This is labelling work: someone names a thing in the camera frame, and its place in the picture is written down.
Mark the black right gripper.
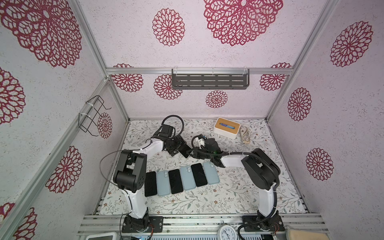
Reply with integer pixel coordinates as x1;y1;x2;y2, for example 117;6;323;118
186;146;214;161

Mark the black bare phone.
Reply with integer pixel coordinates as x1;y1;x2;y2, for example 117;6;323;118
191;164;208;187
145;172;158;197

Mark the purple bare phone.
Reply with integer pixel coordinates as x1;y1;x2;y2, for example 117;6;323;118
169;169;184;195

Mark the light blue phone case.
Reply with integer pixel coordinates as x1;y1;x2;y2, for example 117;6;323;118
156;171;171;197

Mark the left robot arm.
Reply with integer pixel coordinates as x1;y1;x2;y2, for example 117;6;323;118
109;115;191;232

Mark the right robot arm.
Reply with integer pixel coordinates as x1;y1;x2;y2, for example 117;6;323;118
190;135;281;231

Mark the white tissue box wooden lid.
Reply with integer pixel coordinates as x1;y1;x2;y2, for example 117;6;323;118
213;118;241;140

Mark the white analog clock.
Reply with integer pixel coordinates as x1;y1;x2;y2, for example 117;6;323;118
217;225;238;240

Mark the white tablet device corner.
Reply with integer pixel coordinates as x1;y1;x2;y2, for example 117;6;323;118
86;232;118;240

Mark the beige cushion pad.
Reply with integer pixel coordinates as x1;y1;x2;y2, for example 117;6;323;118
286;229;330;240

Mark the grey wall shelf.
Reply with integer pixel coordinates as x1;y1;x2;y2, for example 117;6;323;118
171;69;250;90

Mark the black wire wall rack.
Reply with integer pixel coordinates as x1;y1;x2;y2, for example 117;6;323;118
78;95;112;137

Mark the metal base rail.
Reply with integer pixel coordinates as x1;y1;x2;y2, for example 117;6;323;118
76;213;330;240

